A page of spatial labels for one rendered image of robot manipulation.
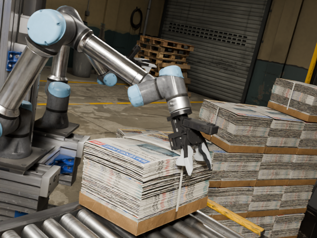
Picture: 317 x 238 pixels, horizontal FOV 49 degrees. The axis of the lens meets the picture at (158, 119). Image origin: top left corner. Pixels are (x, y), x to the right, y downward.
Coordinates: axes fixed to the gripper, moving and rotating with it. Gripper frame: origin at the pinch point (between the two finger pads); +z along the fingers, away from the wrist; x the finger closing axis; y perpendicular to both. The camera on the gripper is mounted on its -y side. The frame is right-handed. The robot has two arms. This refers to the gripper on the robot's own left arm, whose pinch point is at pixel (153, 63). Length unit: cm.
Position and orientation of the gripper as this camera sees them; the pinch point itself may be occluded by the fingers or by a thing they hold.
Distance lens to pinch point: 224.0
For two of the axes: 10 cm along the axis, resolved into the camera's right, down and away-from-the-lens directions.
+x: 3.3, 4.2, -8.5
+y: -2.5, 9.0, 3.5
